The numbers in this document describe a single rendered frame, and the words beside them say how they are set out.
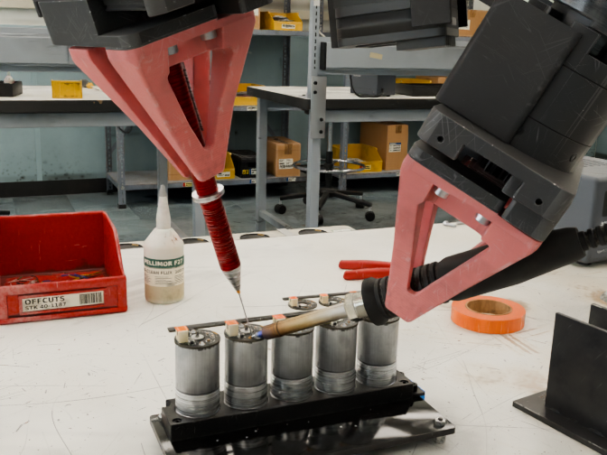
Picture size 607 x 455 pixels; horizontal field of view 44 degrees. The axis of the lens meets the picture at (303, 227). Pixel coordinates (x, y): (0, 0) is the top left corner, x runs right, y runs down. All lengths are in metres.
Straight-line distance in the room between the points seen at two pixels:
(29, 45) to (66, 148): 2.24
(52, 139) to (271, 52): 1.49
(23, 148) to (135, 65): 4.46
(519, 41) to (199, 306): 0.40
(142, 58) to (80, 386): 0.26
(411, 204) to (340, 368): 0.14
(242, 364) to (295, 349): 0.03
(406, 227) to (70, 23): 0.17
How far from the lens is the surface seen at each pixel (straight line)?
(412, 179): 0.33
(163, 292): 0.64
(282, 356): 0.43
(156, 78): 0.32
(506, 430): 0.47
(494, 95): 0.32
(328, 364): 0.44
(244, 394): 0.42
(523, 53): 0.31
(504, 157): 0.30
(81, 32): 0.34
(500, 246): 0.33
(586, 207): 0.81
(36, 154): 4.77
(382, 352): 0.45
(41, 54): 2.60
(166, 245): 0.63
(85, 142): 4.79
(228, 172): 4.55
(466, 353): 0.57
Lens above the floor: 0.97
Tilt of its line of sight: 14 degrees down
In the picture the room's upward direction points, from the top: 2 degrees clockwise
